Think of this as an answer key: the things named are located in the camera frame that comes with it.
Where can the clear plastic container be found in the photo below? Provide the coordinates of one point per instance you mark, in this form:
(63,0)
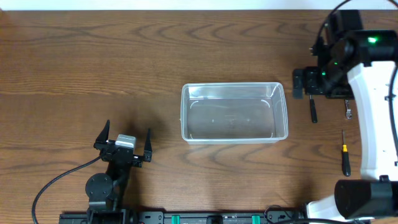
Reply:
(234,113)

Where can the silver combination wrench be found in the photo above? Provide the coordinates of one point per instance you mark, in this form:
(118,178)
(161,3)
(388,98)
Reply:
(348,110)

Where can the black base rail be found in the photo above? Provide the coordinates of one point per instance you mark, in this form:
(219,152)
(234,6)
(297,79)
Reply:
(272,215)

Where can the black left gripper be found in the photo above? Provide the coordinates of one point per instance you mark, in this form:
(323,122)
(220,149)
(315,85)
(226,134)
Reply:
(121,152)

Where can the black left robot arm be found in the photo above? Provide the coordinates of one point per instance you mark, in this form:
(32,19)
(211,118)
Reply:
(106,190)

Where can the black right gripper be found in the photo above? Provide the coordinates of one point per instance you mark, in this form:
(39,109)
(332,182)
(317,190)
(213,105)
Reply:
(310,73)

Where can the black handled hammer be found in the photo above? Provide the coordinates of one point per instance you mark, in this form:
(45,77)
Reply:
(313,111)

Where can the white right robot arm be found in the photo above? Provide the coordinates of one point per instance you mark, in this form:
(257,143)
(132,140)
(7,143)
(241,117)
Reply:
(360,65)

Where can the black yellow screwdriver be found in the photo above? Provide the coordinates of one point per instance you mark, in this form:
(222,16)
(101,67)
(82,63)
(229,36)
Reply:
(345,164)

